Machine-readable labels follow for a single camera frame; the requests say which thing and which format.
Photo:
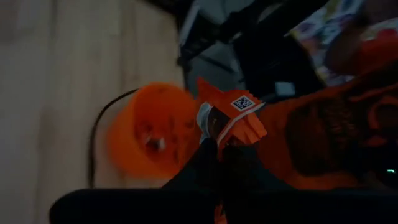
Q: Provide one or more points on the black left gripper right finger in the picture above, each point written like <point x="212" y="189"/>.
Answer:
<point x="255" y="199"/>

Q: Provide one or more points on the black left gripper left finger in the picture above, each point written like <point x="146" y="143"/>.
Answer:
<point x="186" y="199"/>

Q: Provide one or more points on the orange plastic halloween bucket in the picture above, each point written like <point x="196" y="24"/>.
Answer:
<point x="161" y="105"/>

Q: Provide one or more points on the large orange pumpkin bag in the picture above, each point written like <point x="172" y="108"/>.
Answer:
<point x="326" y="133"/>

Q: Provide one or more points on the colourful printed sheet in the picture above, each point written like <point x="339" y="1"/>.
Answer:
<point x="320" y="31"/>

